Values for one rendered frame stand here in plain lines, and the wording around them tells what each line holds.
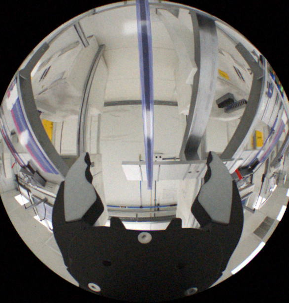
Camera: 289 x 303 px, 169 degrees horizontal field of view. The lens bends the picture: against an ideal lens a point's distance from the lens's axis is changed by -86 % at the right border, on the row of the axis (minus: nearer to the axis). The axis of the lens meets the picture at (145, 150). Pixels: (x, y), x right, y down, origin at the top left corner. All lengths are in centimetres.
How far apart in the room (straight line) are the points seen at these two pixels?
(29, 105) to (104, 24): 82
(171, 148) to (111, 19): 216
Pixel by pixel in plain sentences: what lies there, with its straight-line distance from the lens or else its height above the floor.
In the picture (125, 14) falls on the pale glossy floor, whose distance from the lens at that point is 99.
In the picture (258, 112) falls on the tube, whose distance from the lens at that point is 25.
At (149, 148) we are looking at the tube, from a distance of 17.
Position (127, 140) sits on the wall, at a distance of 202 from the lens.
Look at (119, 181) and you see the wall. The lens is 213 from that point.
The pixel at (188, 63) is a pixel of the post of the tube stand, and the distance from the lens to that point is 24.
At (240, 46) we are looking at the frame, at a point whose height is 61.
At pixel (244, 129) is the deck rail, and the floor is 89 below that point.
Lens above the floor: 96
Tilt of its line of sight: 1 degrees up
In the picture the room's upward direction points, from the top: 179 degrees clockwise
